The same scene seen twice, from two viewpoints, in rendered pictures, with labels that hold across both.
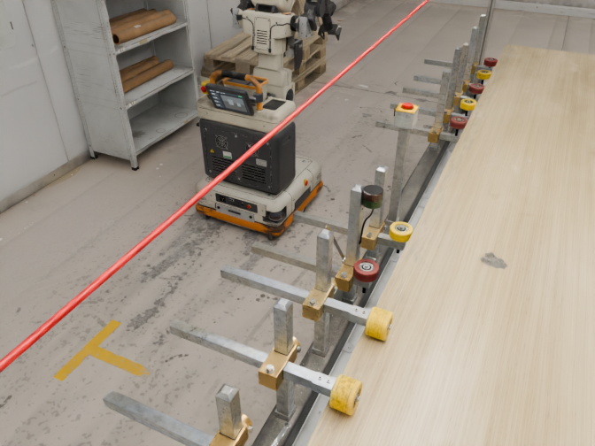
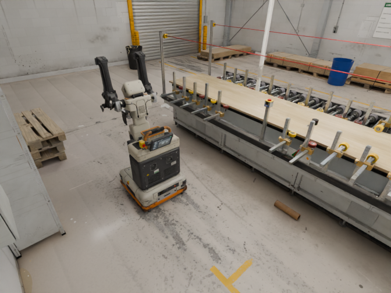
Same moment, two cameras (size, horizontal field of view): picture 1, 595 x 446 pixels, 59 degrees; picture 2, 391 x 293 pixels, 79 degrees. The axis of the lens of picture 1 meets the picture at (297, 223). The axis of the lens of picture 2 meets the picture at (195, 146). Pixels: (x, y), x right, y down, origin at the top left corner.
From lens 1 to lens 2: 268 cm
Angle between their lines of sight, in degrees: 54
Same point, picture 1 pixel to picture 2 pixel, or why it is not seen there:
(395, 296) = (326, 143)
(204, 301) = (212, 228)
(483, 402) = (364, 143)
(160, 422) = not seen: outside the picture
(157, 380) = (256, 256)
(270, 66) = (143, 122)
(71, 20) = not seen: outside the picture
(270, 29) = (145, 103)
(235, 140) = (160, 160)
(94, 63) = (17, 184)
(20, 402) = not seen: outside the picture
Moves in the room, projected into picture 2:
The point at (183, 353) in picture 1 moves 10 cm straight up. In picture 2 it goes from (243, 243) to (244, 236)
